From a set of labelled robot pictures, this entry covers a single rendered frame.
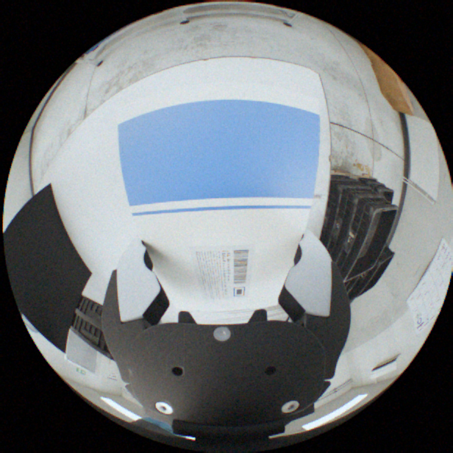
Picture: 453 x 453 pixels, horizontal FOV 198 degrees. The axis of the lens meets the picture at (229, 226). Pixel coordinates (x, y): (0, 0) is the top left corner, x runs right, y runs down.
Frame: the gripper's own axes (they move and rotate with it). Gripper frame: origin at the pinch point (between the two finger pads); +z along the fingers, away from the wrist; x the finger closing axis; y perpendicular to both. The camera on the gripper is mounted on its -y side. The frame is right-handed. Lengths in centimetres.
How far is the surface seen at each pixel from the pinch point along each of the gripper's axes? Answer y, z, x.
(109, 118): -13.2, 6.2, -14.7
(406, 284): 106, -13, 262
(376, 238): 27, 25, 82
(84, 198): -2.6, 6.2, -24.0
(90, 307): 40, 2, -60
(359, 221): 15, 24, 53
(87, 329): 40, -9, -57
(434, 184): -42, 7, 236
